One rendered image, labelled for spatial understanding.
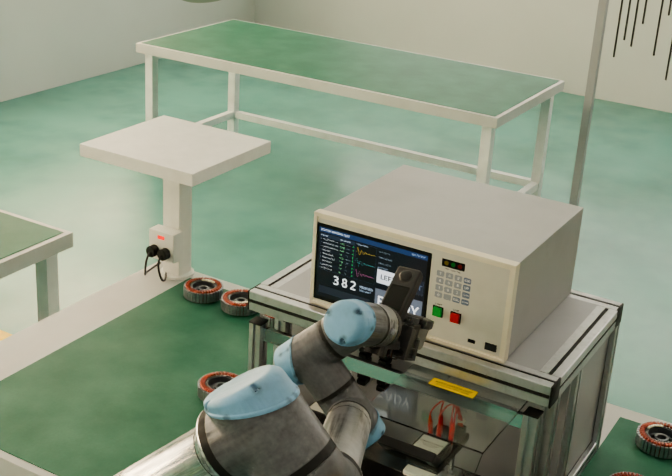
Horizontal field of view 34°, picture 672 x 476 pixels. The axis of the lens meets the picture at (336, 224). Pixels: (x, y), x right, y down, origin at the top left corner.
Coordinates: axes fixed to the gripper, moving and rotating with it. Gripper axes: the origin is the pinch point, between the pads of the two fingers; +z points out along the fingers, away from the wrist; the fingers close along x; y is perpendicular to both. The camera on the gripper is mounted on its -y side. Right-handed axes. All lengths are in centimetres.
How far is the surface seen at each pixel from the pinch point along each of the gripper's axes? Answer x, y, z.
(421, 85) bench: -150, -92, 299
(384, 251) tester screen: -12.5, -10.4, 1.2
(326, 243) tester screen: -25.6, -8.8, 2.0
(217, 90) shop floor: -379, -86, 464
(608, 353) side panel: 25, -2, 47
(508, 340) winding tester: 14.7, -0.5, 6.7
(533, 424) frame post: 23.4, 13.1, 7.4
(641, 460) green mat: 35, 19, 61
